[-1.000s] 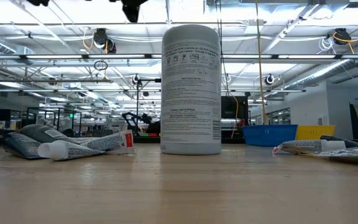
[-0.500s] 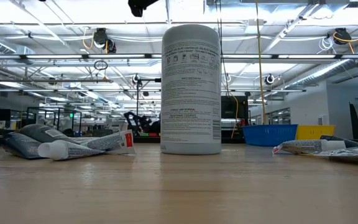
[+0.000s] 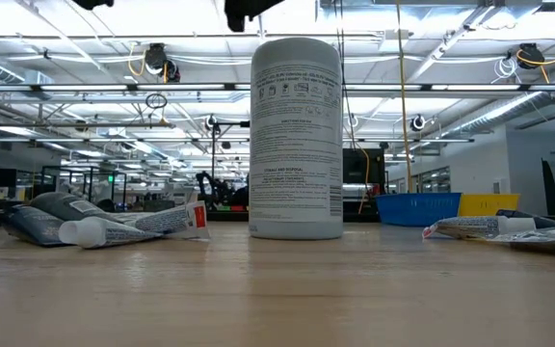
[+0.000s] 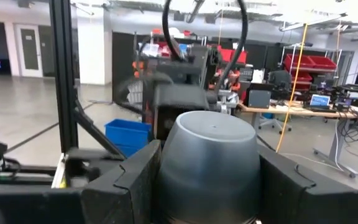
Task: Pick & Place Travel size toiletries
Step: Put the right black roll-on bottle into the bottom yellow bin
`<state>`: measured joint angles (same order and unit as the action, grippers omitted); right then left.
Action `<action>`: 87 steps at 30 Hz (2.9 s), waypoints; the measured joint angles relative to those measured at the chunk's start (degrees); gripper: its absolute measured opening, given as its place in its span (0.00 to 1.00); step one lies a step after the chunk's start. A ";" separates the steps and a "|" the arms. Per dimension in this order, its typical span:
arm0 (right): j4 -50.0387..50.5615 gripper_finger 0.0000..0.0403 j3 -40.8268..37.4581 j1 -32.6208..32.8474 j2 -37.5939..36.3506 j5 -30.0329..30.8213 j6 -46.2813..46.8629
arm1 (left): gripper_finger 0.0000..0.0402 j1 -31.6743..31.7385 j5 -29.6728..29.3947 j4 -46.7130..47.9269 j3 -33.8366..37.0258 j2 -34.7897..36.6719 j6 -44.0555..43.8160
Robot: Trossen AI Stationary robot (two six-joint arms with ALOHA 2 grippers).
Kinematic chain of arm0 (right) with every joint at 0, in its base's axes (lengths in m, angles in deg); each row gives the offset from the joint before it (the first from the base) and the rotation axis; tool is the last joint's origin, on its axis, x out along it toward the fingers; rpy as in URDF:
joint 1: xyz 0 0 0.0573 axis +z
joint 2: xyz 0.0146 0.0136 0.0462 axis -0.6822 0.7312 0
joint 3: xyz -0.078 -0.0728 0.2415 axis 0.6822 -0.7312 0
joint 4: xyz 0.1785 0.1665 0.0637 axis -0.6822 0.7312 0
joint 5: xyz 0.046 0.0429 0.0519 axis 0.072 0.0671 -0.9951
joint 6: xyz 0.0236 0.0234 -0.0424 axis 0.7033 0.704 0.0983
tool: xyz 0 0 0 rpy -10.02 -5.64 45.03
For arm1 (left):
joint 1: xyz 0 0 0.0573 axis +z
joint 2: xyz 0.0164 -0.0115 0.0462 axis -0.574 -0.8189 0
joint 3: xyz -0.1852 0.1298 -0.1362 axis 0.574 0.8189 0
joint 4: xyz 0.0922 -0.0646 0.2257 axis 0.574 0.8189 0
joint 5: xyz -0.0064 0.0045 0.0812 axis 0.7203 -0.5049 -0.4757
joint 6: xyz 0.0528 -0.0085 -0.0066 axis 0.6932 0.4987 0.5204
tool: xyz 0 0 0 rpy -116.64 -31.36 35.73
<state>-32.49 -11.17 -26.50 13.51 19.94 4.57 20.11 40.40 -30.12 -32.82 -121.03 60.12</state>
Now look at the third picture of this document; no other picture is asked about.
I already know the blue plastic basket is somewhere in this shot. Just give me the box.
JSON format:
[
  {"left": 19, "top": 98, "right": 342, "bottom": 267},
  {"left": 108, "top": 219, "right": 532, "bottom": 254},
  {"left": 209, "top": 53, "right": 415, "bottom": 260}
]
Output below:
[{"left": 375, "top": 192, "right": 463, "bottom": 227}]

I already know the white toothpaste tube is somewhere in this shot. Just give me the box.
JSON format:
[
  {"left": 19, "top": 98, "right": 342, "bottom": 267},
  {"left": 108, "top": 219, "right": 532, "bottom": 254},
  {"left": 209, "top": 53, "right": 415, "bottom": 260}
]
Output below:
[
  {"left": 421, "top": 215, "right": 538, "bottom": 241},
  {"left": 58, "top": 215, "right": 163, "bottom": 250}
]

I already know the white plastic cup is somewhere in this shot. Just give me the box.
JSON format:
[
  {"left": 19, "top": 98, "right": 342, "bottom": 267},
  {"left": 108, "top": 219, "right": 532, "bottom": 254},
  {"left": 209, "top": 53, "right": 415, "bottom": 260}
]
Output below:
[{"left": 248, "top": 37, "right": 345, "bottom": 241}]

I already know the grey squeeze tube with label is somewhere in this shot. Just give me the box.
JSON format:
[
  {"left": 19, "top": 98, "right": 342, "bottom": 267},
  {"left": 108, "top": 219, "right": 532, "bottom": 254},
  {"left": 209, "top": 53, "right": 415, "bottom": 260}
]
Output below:
[{"left": 29, "top": 191, "right": 129, "bottom": 224}]

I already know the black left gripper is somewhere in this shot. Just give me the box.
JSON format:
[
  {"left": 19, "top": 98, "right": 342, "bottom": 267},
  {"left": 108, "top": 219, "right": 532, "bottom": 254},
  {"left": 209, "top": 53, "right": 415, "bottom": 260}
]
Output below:
[{"left": 224, "top": 0, "right": 286, "bottom": 33}]

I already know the long ceiling light bar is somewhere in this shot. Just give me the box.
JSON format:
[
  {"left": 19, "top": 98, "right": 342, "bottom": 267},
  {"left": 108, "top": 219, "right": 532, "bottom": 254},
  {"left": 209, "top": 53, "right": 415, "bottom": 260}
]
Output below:
[
  {"left": 0, "top": 82, "right": 555, "bottom": 93},
  {"left": 0, "top": 137, "right": 475, "bottom": 145}
]

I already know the white tube with red crimp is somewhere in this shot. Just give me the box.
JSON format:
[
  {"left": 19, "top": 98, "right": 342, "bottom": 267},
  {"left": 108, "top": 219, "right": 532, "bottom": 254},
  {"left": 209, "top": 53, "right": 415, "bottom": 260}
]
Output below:
[{"left": 127, "top": 200, "right": 211, "bottom": 241}]

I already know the yellow hanging cable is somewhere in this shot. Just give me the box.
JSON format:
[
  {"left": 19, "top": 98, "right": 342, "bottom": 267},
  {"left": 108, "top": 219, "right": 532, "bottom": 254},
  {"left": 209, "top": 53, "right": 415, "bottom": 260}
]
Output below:
[{"left": 395, "top": 0, "right": 414, "bottom": 195}]

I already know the black pole stand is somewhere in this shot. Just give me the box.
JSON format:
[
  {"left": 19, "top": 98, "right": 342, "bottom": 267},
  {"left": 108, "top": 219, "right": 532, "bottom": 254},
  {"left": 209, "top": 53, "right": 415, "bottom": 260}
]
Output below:
[{"left": 209, "top": 120, "right": 252, "bottom": 194}]

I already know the yellow plastic basket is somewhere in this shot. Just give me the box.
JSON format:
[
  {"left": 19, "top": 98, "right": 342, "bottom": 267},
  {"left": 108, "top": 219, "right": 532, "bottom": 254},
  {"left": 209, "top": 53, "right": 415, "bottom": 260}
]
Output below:
[{"left": 458, "top": 193, "right": 521, "bottom": 219}]

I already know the black upright panel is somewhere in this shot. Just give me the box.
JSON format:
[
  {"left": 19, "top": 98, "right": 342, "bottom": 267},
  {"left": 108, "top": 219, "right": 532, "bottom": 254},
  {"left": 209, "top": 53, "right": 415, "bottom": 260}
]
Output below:
[{"left": 541, "top": 158, "right": 555, "bottom": 217}]

